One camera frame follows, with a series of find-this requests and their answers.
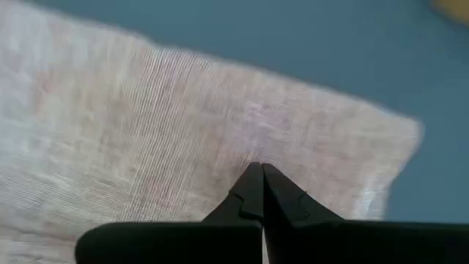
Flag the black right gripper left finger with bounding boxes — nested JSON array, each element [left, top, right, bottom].
[[75, 162, 264, 264]]

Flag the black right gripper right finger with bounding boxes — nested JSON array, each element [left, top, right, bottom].
[[262, 163, 469, 264]]

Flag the pink garment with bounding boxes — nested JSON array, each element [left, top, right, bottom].
[[0, 0, 425, 264]]

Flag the orange spray bottle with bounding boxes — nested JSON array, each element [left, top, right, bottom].
[[431, 0, 469, 27]]

